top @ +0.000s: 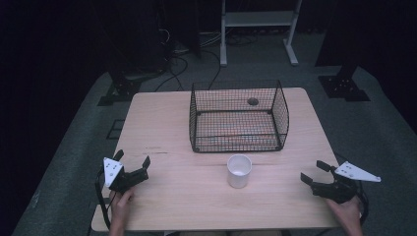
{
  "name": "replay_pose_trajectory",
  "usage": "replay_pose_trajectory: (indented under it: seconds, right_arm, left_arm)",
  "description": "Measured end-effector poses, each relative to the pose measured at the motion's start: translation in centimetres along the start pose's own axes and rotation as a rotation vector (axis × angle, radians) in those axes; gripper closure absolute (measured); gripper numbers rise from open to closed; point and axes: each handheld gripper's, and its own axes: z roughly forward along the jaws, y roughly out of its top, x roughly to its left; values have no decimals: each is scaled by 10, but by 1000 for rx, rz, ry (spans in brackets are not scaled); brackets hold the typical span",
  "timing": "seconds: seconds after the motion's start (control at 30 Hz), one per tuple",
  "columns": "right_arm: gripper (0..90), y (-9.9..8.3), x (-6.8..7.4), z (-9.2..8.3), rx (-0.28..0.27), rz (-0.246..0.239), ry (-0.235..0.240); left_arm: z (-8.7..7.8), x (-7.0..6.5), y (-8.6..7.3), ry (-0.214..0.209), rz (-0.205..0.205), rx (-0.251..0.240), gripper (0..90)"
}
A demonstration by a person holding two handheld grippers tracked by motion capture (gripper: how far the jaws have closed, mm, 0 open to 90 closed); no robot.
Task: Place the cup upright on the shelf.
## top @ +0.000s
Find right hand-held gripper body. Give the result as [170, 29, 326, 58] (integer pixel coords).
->
[311, 160, 383, 205]

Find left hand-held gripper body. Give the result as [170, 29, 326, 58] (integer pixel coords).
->
[103, 156, 149, 195]

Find white cup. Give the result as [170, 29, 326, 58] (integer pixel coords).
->
[226, 153, 253, 190]

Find black wire basket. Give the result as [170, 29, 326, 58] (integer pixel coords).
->
[188, 79, 290, 154]

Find person's right hand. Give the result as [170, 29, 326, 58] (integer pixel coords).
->
[326, 195, 364, 231]

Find person's left hand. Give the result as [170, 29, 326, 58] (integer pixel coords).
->
[108, 187, 136, 228]

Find black stand base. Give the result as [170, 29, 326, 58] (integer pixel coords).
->
[96, 70, 165, 107]
[317, 63, 372, 103]

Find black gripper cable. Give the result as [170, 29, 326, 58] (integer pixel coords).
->
[94, 167, 113, 231]
[355, 181, 370, 226]

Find black floor cables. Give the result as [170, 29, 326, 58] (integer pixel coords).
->
[152, 29, 224, 93]

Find white metal desk frame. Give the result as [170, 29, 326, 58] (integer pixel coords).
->
[219, 0, 303, 68]

